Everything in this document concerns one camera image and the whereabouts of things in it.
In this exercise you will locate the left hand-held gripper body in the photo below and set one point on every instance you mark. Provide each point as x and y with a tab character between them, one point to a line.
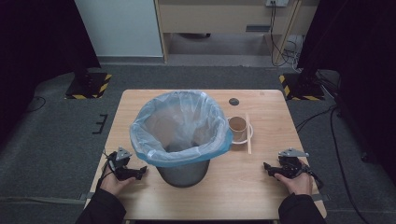
120	161

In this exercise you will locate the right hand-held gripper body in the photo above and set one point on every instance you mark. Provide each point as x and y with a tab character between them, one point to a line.
291	163

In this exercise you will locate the person's right hand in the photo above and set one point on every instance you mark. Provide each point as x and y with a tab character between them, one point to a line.
297	185

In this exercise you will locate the person's left hand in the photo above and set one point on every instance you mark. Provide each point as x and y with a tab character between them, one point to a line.
113	185

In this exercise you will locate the wooden chopstick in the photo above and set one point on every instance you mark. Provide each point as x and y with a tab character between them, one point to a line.
247	124
250	146

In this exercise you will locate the blue plastic bin bag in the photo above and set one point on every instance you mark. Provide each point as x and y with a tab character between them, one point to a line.
149	140

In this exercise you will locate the white plate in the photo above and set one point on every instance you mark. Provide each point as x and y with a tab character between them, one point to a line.
249	137

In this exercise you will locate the brown paper cup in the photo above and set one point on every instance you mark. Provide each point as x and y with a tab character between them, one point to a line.
238	126

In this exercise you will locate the dark round table grommet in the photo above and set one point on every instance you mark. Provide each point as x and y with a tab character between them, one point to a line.
233	101

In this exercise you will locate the black striped stand base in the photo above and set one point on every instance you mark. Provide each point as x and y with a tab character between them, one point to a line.
88	85
303	88

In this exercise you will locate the black curtain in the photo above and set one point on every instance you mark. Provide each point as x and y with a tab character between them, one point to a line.
358	46
37	46

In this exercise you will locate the light wooden desk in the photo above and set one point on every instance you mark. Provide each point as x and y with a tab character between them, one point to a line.
211	15

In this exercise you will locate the wall power outlet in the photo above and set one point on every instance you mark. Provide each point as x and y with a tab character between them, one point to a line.
277	2

